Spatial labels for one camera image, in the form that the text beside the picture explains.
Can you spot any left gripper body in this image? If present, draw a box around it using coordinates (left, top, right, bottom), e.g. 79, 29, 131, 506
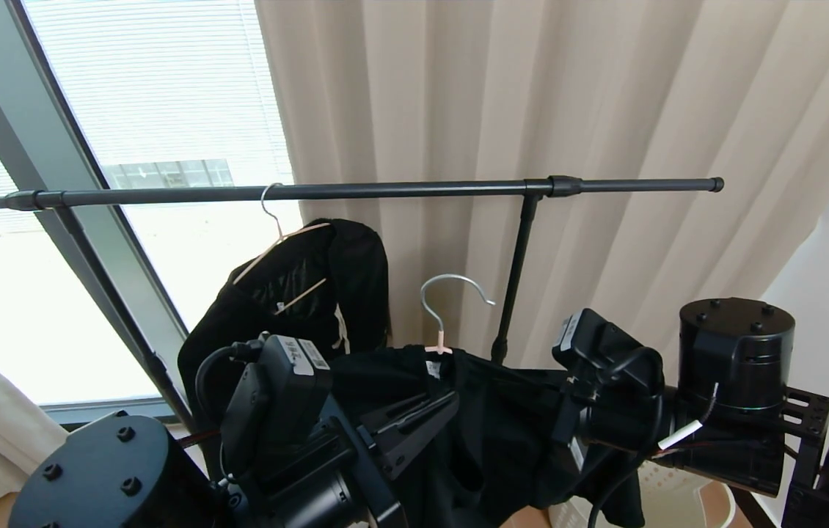
253, 396, 409, 528

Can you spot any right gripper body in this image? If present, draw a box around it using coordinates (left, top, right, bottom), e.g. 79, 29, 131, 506
550, 389, 786, 498

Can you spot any heap of clothes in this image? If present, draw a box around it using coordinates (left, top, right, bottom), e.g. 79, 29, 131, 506
330, 345, 646, 528

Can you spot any pink clothes hanger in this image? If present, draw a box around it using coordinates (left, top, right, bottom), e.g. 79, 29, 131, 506
233, 183, 332, 316
420, 274, 497, 357

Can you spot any black garment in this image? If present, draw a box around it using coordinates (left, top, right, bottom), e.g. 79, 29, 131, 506
178, 218, 392, 474

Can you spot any white laundry basket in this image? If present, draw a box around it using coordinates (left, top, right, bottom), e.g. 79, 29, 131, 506
554, 447, 738, 528

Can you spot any black clothes rack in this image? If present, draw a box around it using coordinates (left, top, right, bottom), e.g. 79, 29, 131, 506
0, 176, 724, 441

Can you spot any beige curtain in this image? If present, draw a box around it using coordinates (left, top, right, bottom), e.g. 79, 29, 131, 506
257, 0, 829, 382

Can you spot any window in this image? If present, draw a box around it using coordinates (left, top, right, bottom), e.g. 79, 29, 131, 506
0, 0, 305, 428

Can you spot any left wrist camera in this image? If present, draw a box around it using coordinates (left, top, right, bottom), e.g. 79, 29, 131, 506
220, 334, 334, 477

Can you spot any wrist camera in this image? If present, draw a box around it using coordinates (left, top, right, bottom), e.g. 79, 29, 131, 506
552, 308, 665, 401
220, 334, 334, 477

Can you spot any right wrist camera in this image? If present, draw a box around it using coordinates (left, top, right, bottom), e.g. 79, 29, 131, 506
552, 308, 665, 401

